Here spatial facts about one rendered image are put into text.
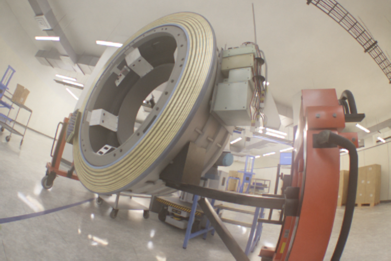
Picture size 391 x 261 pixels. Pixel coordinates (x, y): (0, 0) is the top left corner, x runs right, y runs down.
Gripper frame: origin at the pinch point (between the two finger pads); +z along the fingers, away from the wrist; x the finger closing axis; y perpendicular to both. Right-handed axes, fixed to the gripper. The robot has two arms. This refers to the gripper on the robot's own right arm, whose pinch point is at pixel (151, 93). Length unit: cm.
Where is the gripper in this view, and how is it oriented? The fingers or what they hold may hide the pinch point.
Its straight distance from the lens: 185.6
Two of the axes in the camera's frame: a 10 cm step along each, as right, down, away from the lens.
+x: -1.2, -3.5, 9.3
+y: -9.6, 3.0, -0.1
